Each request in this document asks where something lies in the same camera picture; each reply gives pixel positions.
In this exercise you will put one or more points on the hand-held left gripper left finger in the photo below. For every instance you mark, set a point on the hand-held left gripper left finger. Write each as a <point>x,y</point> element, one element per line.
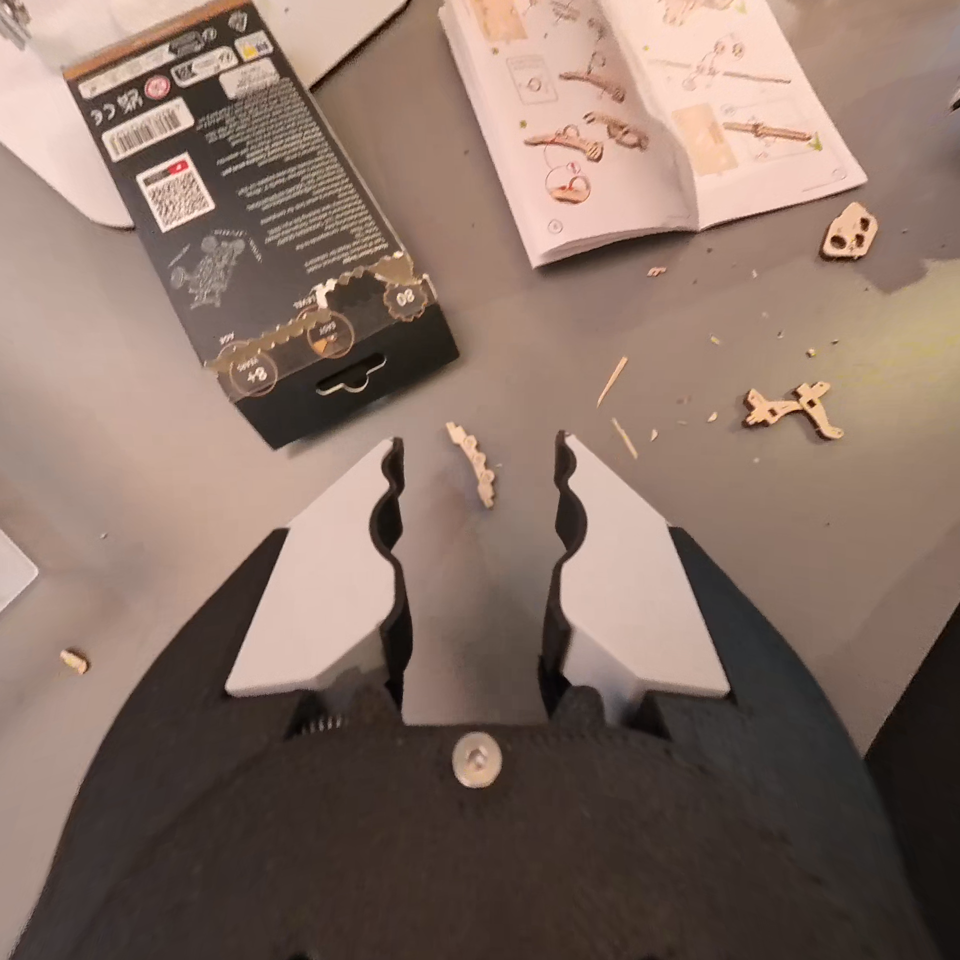
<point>322,600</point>

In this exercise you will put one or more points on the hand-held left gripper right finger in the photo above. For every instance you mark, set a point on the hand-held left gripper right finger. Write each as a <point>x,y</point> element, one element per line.
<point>637,607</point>

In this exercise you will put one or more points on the toothed wooden strip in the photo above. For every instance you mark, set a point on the toothed wooden strip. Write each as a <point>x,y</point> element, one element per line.
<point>471,465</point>

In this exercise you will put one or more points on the branched wooden part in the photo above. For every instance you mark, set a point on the branched wooden part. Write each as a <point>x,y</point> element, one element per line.
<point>772,410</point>

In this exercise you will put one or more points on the thin wooden splinter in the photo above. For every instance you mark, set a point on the thin wooden splinter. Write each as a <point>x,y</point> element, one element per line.
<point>624,439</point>

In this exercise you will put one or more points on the small wooden offcut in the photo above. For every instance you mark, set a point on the small wooden offcut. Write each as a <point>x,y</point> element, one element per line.
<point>73,661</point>

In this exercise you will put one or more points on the black cardboard box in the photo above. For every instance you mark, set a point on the black cardboard box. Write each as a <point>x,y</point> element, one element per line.
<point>247,187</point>

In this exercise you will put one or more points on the instruction booklet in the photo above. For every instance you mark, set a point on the instruction booklet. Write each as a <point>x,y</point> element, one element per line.
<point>637,187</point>

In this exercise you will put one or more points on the wooden part with holes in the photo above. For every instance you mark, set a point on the wooden part with holes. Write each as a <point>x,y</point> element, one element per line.
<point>844,221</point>

